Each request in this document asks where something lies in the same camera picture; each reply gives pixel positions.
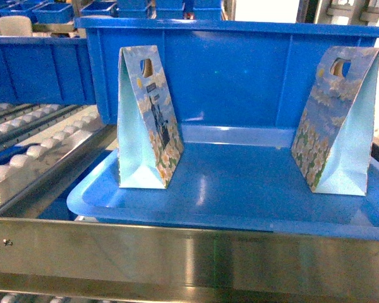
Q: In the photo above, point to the white roller conveyor track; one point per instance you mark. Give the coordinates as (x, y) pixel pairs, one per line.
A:
(24, 169)

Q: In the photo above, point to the blue bin on left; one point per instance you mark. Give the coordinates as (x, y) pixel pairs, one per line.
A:
(44, 70)

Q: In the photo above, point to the steel front rack rail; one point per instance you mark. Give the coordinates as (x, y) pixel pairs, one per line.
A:
(153, 264)

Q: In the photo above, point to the blue plastic tray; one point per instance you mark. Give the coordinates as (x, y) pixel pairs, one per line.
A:
(222, 183)

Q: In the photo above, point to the large blue plastic bin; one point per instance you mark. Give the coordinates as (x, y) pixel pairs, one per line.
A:
(221, 73)

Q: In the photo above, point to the flower gift bag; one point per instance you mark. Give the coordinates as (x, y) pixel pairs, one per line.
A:
(333, 142)
(149, 143)

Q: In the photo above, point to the grey chair backrest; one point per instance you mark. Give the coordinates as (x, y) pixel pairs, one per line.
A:
(16, 26)

